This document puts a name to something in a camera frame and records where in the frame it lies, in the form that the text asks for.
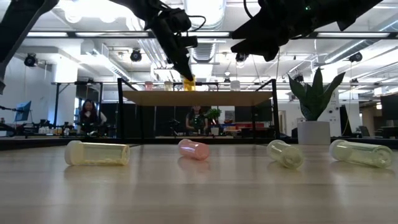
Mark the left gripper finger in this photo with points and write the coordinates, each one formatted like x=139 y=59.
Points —
x=178 y=53
x=166 y=46

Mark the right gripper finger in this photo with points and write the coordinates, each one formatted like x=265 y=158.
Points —
x=264 y=48
x=261 y=29

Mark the yellow translucent pill bottle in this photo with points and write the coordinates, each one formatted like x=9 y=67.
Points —
x=168 y=86
x=99 y=154
x=284 y=154

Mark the amber pill bottle white cap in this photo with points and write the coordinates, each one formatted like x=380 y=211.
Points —
x=189 y=86

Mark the pink translucent pill bottle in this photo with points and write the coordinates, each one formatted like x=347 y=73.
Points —
x=194 y=150
x=148 y=86

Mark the clear pill bottle white cap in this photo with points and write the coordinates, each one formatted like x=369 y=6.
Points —
x=235 y=86

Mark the clear vial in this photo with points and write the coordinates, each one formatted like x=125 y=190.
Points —
x=360 y=154

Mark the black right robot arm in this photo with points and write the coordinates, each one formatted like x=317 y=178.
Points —
x=342 y=11

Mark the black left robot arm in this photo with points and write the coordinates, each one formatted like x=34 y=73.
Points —
x=18 y=28

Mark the black ceiling spotlight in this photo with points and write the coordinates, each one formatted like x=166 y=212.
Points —
x=355 y=57
x=136 y=55
x=241 y=58
x=30 y=60

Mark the black room divider panels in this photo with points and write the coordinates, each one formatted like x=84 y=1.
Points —
x=164 y=121

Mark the small background potted plant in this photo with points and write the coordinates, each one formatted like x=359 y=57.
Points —
x=214 y=113

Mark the person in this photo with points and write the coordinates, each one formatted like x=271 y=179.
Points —
x=196 y=121
x=89 y=116

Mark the snake plant in white pot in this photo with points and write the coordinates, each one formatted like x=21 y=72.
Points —
x=313 y=132

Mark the grey office chair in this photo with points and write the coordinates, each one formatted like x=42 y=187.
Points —
x=364 y=131

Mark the dark computer monitor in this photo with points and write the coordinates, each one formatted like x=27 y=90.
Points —
x=390 y=107

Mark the blue lit computer monitor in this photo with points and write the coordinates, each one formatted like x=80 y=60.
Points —
x=23 y=112

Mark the silver ceiling air duct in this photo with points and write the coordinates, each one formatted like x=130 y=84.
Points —
x=205 y=53

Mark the wooden shelf black metal frame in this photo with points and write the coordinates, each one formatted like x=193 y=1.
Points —
x=196 y=98

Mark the black background table frame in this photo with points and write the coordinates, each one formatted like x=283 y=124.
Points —
x=57 y=105

